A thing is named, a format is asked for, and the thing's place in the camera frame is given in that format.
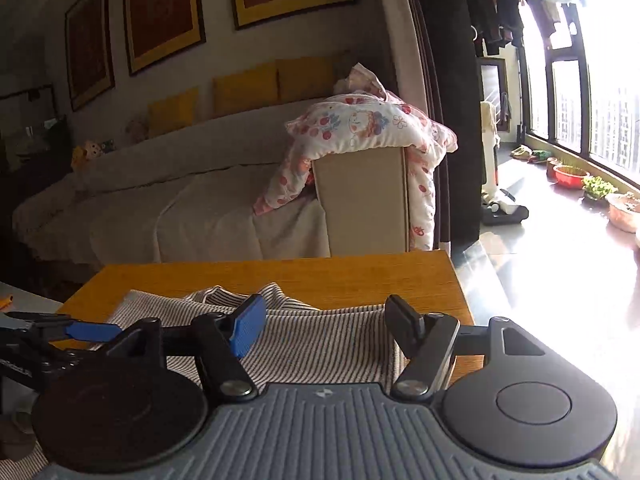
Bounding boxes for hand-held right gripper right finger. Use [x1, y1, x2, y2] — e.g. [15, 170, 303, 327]
[384, 294, 551, 402]

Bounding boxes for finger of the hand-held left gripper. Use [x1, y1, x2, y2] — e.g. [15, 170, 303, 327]
[0, 311, 122, 345]

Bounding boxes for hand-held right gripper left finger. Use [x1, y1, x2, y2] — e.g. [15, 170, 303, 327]
[106, 294, 268, 403]

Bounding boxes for striped grey towel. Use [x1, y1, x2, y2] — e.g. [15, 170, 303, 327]
[0, 282, 408, 480]

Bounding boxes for hanging clothes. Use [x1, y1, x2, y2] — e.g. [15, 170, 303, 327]
[457, 0, 587, 57]

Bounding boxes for white side table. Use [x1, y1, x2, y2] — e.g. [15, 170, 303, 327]
[0, 282, 64, 322]

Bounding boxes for beige sofa throw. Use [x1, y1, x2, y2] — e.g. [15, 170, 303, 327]
[14, 162, 332, 266]

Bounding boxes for white floor cleaner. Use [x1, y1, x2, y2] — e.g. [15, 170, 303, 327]
[481, 187, 531, 224]

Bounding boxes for beige sofa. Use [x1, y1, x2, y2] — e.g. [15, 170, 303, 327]
[11, 50, 451, 267]

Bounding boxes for yellow pink plush doll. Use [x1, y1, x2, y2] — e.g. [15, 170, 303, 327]
[70, 140, 103, 171]

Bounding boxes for dark cabinet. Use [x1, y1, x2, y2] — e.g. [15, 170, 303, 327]
[0, 84, 74, 177]

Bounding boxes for white tower appliance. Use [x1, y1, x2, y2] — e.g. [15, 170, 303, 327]
[479, 101, 501, 206]

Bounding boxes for beige plush toy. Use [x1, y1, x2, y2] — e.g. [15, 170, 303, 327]
[125, 117, 150, 145]

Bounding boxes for floral padded quilt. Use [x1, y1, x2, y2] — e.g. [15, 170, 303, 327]
[252, 62, 459, 252]

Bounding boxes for red plant pot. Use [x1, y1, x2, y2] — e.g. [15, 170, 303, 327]
[552, 164, 591, 190]

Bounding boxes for yellow cushion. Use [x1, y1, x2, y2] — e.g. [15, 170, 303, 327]
[276, 54, 347, 103]
[212, 66, 279, 117]
[147, 87, 201, 139]

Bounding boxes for potted green plant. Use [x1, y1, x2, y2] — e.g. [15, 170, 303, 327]
[582, 175, 619, 204]

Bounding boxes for dark curtain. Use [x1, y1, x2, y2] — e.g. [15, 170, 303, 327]
[399, 0, 483, 257]

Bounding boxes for pink basin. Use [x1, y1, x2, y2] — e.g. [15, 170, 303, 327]
[606, 192, 640, 234]

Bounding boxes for dark-framed window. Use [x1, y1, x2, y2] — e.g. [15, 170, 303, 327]
[517, 0, 640, 177]

